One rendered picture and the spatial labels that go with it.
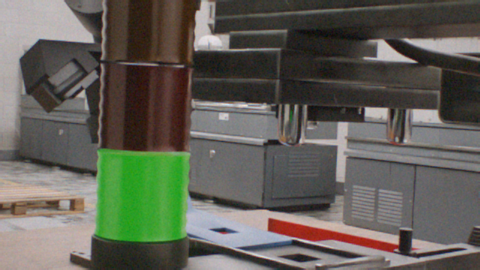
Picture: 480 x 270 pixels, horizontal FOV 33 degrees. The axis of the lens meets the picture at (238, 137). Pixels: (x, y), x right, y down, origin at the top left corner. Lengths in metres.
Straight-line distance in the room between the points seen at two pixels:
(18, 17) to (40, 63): 11.56
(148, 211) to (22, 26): 12.01
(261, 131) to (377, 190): 1.51
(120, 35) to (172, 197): 0.07
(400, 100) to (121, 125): 0.34
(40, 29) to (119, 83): 12.12
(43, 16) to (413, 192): 7.54
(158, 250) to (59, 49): 0.45
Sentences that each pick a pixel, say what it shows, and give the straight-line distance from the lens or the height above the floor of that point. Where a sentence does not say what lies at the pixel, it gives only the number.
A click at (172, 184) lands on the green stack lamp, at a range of 0.32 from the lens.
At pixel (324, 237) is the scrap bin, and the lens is 0.94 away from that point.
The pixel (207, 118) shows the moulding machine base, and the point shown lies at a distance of 8.20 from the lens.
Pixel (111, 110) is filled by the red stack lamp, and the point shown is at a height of 1.10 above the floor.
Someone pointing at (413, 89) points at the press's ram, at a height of 1.12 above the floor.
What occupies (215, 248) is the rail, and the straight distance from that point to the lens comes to 0.65.
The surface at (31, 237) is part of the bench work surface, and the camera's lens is 1.16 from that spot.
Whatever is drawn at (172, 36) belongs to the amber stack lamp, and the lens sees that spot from 0.32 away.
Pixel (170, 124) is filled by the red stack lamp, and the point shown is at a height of 1.10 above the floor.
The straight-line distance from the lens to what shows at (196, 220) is 0.73.
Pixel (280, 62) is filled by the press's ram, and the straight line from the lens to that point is 0.52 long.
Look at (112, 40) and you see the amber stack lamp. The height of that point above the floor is 1.13.
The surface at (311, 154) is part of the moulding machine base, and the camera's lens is 7.88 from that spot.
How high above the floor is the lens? 1.11
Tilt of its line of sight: 3 degrees down
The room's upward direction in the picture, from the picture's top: 3 degrees clockwise
